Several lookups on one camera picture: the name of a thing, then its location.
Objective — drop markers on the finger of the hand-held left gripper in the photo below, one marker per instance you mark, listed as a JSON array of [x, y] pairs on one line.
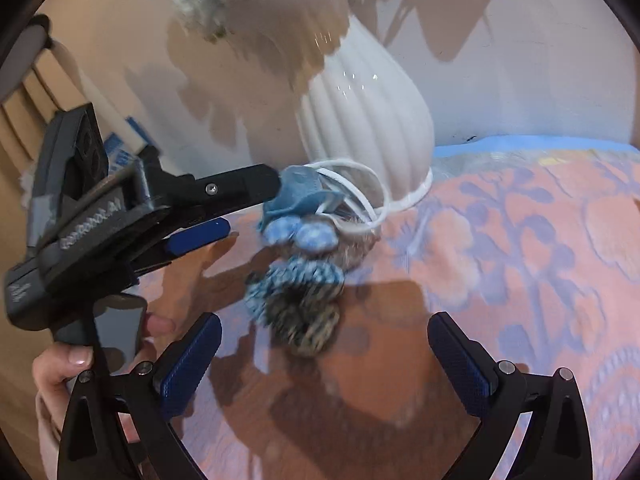
[[225, 187], [200, 237]]

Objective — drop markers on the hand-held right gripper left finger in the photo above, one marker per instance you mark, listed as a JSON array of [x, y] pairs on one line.
[[190, 360]]

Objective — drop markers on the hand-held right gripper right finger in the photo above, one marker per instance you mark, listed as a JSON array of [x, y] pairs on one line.
[[457, 360]]

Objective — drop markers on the blue face mask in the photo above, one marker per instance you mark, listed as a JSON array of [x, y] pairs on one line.
[[295, 190]]

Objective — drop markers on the patterned fabric scrunchie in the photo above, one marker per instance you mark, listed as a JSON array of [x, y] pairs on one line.
[[300, 305]]

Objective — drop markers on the person's left hand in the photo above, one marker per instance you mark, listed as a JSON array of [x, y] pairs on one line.
[[60, 365]]

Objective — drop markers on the row of books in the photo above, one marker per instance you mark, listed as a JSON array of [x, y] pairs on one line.
[[120, 152]]

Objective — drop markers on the brown fuzzy pouch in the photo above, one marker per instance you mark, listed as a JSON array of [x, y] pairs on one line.
[[360, 250]]

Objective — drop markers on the white ribbed vase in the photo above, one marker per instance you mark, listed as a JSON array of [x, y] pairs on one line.
[[365, 110]]

